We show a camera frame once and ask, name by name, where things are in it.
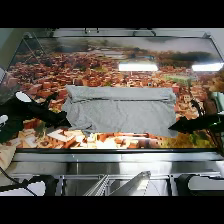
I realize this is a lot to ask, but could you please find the grey T-shirt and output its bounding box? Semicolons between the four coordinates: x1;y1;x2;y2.
61;84;179;139

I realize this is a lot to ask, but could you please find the beige garment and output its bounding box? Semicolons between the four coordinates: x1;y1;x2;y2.
0;142;18;172

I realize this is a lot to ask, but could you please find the silver frame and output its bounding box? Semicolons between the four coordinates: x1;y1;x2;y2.
0;151;224;197

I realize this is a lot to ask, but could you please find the black cable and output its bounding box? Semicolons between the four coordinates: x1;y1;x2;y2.
0;165;38;197
190;98;224;158

